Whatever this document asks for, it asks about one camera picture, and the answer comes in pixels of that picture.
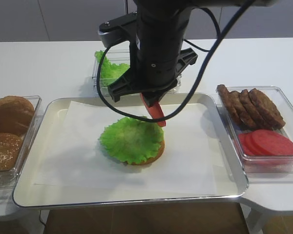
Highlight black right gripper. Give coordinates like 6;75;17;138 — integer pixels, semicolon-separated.
108;48;198;107

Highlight red tomato slice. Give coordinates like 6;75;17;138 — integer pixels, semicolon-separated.
244;133;262;156
251;130;293;156
238;134;254;156
140;93;164;119

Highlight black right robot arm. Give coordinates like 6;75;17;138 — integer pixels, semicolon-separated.
98;0;245;106

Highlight clear lettuce cheese container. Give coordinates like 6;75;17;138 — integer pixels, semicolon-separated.
92;49;182;96

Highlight green lettuce leaves in container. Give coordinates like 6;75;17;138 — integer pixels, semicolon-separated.
101;50;130;79

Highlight green lettuce leaf on bun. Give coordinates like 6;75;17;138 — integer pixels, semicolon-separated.
99;117;165;165

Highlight brown meat patty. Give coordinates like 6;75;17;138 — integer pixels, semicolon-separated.
217;84;242;125
249;88;286;129
239;89;272;130
230;91;257;129

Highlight white metal tray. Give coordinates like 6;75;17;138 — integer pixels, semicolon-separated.
13;93;249;208

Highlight bun bottom on tray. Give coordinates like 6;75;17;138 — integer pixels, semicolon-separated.
124;139;166;167

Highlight white parchment paper sheet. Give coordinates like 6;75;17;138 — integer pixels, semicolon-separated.
36;101;216;195

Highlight clear patty tomato container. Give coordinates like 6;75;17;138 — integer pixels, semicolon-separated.
216;84;293;174

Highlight clear plastic bun container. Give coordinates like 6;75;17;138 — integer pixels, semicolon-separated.
0;96;42;189

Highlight plain brown bun bottom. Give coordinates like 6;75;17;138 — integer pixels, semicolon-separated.
0;96;35;136

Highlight sesame bun top front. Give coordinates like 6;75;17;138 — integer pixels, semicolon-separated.
0;133;23;172

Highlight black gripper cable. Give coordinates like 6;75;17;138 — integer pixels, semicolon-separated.
96;0;252;124

